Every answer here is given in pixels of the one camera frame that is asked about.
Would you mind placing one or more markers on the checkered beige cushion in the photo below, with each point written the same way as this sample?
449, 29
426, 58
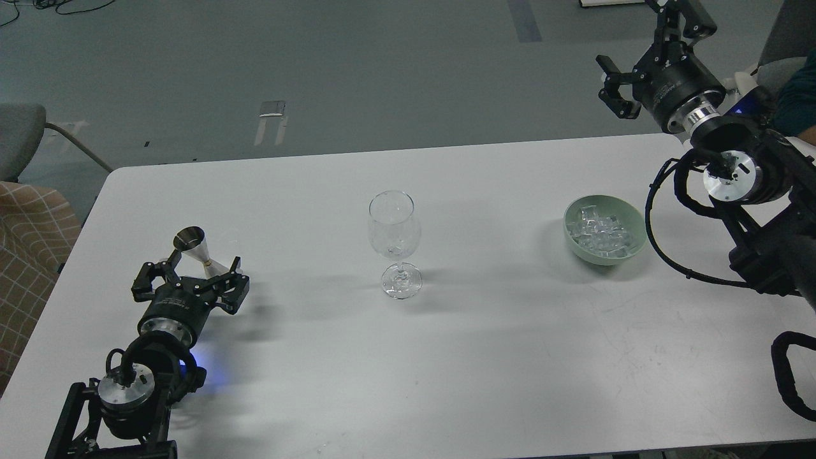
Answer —
38, 231

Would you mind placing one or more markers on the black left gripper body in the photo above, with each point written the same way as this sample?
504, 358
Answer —
179, 311

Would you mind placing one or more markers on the person in teal shirt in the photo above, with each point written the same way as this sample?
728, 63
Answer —
795, 114

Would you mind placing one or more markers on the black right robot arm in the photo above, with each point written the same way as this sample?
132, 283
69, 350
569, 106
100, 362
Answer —
739, 169

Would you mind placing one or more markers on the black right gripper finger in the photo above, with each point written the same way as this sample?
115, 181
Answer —
680, 26
610, 94

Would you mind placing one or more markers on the steel double jigger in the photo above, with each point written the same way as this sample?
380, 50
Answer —
191, 241

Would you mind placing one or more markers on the green bowl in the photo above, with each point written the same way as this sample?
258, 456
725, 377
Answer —
628, 215

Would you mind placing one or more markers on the grey white office chair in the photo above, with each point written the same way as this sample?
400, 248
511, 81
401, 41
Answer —
786, 49

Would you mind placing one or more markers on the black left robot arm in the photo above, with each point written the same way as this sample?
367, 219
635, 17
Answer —
127, 413

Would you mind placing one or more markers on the clear wine glass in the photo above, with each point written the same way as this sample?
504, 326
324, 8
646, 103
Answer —
394, 233

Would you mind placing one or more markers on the grey chair left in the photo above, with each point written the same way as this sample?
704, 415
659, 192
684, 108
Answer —
22, 129

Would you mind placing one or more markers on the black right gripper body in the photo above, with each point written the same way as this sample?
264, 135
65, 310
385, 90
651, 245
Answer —
663, 89

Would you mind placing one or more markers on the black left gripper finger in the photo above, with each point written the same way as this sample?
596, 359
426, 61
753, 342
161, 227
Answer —
225, 286
142, 288

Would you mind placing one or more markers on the clear ice cubes pile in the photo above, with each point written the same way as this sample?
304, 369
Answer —
601, 235

